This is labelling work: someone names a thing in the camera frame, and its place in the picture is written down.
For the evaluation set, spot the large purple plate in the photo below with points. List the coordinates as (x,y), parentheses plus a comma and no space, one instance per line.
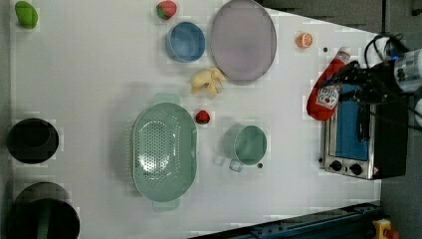
(243,40)

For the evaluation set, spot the blue metal frame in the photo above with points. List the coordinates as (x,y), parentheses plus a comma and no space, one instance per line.
(351,222)

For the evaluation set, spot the blue bowl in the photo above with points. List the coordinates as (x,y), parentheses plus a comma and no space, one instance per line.
(185,42)

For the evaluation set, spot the green mango toy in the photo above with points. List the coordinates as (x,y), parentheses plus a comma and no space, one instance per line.
(26,14)

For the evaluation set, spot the large red strawberry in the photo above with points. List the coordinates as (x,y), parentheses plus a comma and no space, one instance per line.
(166,9)

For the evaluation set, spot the small red strawberry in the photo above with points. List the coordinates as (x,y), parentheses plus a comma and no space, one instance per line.
(202,117)

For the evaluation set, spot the green oval strainer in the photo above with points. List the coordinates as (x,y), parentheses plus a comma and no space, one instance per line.
(164,152)

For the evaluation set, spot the yellow red emergency button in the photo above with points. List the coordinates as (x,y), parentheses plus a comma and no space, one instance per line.
(383,230)

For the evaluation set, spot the silver toaster oven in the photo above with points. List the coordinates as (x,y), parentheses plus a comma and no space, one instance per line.
(367,141)

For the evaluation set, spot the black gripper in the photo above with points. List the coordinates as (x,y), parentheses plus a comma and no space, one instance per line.
(377,85)

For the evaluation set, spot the green mug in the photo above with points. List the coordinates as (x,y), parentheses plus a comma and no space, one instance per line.
(244,145)

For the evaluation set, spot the peeled banana toy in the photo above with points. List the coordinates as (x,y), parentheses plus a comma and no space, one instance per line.
(209,79)

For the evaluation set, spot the red ketchup bottle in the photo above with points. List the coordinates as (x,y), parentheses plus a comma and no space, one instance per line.
(324,96)

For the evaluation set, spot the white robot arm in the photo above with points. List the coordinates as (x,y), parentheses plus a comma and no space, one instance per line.
(407,72)

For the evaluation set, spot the orange slice toy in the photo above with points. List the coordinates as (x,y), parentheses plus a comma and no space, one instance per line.
(304,40)

